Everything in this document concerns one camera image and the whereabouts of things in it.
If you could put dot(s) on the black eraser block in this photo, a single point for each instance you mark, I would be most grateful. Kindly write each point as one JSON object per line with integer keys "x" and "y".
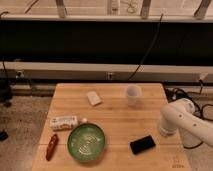
{"x": 142, "y": 144}

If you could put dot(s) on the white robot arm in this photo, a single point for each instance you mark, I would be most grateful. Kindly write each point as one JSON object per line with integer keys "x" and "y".
{"x": 179, "y": 114}

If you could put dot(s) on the white rectangular block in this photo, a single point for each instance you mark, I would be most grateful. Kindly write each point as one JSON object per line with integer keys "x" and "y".
{"x": 93, "y": 98}

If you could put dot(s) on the translucent plastic cup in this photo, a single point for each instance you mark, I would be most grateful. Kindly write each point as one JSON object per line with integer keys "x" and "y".
{"x": 133, "y": 93}

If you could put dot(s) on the white labelled bottle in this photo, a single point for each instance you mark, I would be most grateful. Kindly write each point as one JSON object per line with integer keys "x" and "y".
{"x": 65, "y": 122}

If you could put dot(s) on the green bowl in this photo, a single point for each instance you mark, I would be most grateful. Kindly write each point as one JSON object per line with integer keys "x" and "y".
{"x": 86, "y": 142}

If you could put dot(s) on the black object at left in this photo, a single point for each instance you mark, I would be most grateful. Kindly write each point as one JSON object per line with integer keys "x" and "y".
{"x": 5, "y": 93}

